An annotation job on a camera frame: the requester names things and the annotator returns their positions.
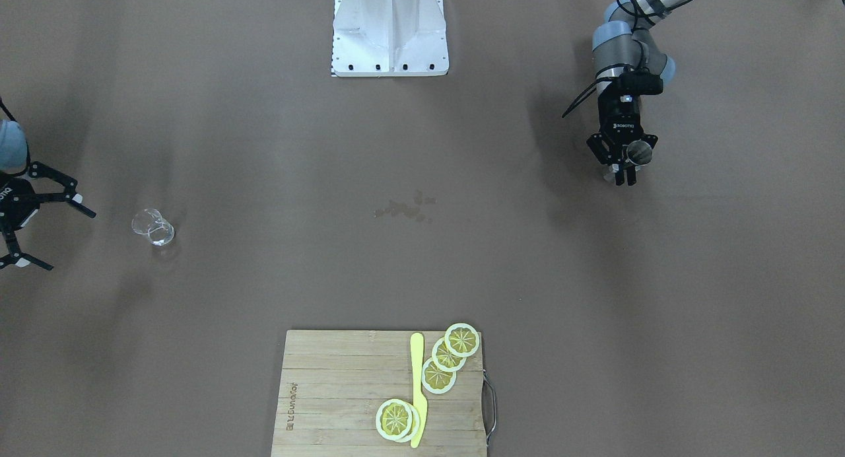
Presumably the steel shaker cup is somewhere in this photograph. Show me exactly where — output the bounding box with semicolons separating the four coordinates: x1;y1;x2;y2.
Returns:
603;140;653;186

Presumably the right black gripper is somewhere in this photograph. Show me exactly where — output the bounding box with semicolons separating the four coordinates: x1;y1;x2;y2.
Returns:
1;162;96;271

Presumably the middle lemon slice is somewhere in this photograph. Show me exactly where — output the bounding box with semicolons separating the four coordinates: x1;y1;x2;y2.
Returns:
421;337;467;395

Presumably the yellow plastic knife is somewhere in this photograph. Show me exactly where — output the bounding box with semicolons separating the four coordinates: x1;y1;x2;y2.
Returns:
409;332;428;448

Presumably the clear glass measuring cup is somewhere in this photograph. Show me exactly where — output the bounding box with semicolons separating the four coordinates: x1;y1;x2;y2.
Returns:
131;208;176;246

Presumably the wooden cutting board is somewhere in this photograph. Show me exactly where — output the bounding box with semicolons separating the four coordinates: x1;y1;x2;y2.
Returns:
271;330;497;456

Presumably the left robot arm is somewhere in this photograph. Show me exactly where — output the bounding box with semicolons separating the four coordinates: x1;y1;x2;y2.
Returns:
588;0;692;186

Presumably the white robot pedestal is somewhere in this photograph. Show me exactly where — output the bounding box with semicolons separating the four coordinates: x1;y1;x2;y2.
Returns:
330;0;450;77

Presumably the far lemon slice pair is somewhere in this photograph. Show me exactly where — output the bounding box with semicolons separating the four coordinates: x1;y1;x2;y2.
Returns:
375;399;421;444

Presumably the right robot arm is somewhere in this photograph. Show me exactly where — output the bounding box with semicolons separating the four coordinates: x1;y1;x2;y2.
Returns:
1;104;96;271

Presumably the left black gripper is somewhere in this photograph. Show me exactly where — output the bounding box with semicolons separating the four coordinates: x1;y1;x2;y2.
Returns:
588;90;659;186

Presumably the front lemon slice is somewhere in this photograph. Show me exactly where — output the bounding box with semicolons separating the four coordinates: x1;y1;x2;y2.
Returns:
444;322;482;358

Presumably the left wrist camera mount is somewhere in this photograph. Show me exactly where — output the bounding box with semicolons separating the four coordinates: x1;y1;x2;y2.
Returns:
613;71;664;96

